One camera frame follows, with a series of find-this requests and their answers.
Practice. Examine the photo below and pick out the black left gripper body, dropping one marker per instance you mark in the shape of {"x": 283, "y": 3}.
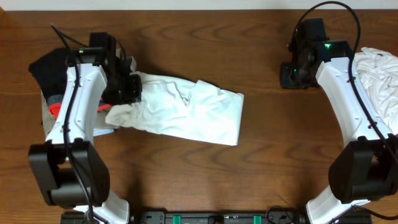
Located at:
{"x": 122, "y": 89}

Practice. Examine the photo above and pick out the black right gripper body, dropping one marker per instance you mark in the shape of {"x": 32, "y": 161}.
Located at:
{"x": 295, "y": 76}

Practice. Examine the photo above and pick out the white printed t-shirt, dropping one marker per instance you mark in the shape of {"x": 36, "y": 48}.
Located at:
{"x": 176, "y": 107}

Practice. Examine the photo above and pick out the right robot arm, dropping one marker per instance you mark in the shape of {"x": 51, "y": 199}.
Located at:
{"x": 366, "y": 169}

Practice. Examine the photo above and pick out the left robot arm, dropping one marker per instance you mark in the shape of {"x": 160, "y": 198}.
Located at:
{"x": 70, "y": 173}

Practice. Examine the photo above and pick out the folded khaki pants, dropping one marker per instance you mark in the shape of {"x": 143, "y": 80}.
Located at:
{"x": 46, "y": 121}

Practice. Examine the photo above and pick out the black garment with red trim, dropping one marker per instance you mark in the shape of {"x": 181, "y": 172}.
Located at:
{"x": 72, "y": 81}

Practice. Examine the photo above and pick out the crumpled white garment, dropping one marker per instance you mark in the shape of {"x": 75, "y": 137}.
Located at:
{"x": 378, "y": 73}

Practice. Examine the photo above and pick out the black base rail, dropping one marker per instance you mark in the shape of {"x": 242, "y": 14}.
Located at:
{"x": 277, "y": 215}

